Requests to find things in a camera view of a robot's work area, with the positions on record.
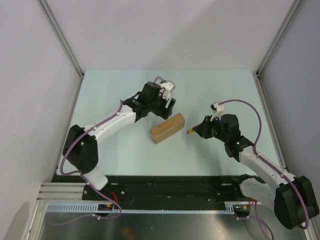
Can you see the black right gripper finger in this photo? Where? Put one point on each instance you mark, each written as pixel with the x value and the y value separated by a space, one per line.
pixel 204 134
pixel 201 127

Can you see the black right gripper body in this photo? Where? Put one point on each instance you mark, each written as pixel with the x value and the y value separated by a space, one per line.
pixel 213 127

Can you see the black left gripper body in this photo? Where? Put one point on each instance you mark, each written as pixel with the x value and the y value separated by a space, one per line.
pixel 160 104

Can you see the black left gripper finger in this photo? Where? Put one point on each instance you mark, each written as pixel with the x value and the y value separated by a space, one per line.
pixel 165 113
pixel 171 104

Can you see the yellow utility knife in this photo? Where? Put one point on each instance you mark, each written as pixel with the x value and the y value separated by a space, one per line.
pixel 190 131

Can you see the brown cardboard express box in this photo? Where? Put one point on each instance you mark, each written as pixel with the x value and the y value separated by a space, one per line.
pixel 167 128

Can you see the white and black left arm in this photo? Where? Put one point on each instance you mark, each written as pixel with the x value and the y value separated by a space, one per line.
pixel 81 145

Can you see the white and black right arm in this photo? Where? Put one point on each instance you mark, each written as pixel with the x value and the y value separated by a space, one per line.
pixel 291 198

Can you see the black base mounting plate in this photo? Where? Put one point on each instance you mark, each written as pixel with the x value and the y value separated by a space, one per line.
pixel 181 189

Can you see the shiny metal front plate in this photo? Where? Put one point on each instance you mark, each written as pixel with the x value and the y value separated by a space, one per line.
pixel 149 226

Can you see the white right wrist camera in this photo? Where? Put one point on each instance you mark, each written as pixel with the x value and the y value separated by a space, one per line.
pixel 218 110

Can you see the aluminium frame post right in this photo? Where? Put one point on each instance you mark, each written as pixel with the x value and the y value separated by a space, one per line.
pixel 280 34

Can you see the aluminium frame post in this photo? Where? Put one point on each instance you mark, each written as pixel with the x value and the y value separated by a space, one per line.
pixel 280 34
pixel 54 24

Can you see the white slotted cable duct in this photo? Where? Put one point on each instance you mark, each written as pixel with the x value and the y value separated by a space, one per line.
pixel 90 208

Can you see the aluminium frame post left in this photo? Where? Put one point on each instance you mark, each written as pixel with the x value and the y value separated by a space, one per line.
pixel 54 24

